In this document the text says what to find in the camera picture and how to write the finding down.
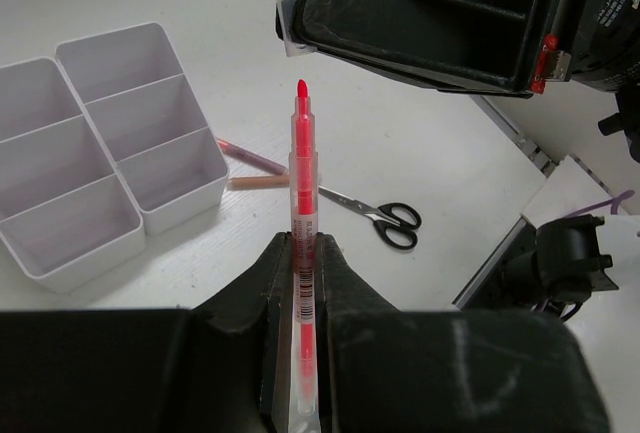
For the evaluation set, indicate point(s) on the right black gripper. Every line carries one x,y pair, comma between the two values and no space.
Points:
611,64

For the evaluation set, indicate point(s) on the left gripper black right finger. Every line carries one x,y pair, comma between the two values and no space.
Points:
381,369

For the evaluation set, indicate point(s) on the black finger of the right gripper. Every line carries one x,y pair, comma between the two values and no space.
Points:
478,46

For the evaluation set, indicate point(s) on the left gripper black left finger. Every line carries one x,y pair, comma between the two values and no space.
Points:
223,366

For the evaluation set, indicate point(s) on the red highlighter pen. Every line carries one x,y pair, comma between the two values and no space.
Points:
303,168

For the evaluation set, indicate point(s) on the purple pen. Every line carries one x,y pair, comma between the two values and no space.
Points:
253,159

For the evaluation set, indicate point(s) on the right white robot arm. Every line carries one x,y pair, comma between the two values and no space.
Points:
577,254

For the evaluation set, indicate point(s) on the brown orange pen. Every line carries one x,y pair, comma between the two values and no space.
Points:
258,182

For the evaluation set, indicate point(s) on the left white compartment organizer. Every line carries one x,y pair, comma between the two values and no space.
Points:
66,216

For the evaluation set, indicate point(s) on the white compartment organizer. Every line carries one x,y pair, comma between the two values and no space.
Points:
66,216
137,95

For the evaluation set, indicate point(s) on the right white compartment organizer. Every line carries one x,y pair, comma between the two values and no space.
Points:
137,95

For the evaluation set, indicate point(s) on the black handled scissors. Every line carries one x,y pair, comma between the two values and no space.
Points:
395,223

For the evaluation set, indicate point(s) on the aluminium rail right side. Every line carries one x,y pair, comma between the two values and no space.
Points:
505,203

